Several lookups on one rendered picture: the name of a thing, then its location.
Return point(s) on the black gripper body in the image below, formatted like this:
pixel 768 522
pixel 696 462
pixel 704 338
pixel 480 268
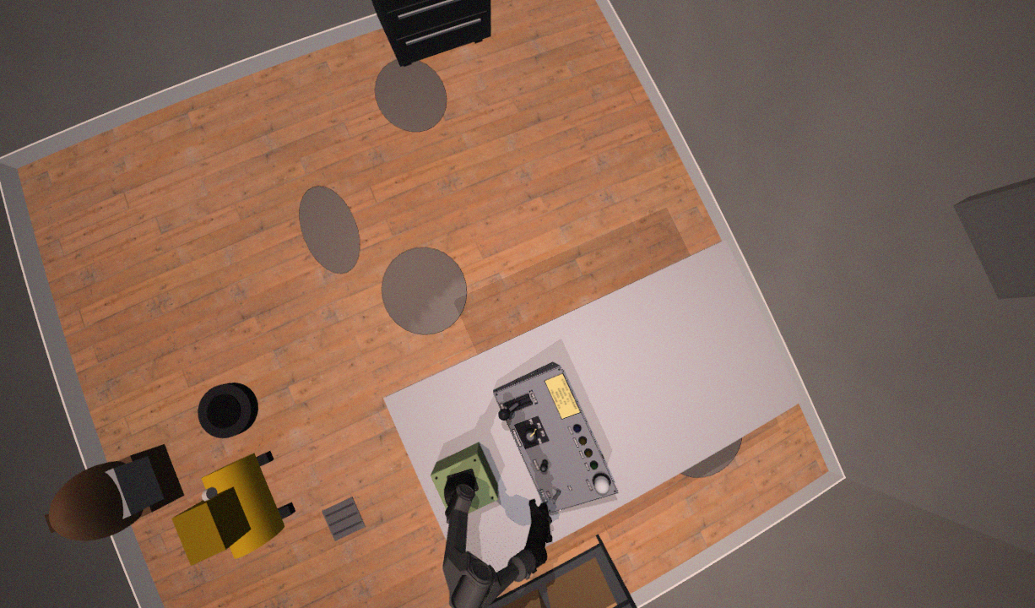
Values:
pixel 539 518

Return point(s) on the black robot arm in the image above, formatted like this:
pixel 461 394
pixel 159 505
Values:
pixel 472 591

